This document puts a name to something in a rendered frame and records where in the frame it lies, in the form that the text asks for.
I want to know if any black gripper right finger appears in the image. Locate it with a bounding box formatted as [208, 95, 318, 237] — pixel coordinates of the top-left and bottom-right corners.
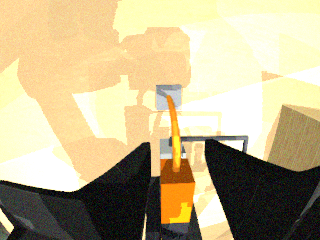
[204, 139, 320, 240]

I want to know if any dark grey power strip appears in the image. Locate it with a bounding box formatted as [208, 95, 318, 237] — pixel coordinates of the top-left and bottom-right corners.
[144, 176, 203, 240]

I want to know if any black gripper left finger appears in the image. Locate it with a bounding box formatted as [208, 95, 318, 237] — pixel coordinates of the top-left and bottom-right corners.
[0, 143, 152, 240]

